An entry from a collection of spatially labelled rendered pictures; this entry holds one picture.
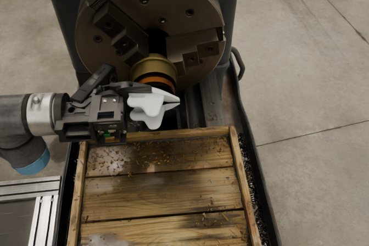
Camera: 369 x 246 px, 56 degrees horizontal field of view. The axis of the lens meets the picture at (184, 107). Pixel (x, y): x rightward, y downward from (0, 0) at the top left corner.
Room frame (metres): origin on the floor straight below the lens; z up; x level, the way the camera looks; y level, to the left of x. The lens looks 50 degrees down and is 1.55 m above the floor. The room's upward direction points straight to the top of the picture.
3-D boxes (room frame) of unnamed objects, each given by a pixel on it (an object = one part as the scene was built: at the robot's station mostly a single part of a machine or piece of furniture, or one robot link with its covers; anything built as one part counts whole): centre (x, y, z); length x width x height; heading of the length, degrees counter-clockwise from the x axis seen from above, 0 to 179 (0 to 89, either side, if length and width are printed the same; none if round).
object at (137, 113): (0.39, 0.05, 1.07); 0.09 x 0.06 x 0.03; 94
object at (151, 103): (0.39, 0.05, 1.10); 0.09 x 0.06 x 0.03; 94
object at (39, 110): (0.38, 0.24, 1.08); 0.08 x 0.05 x 0.08; 4
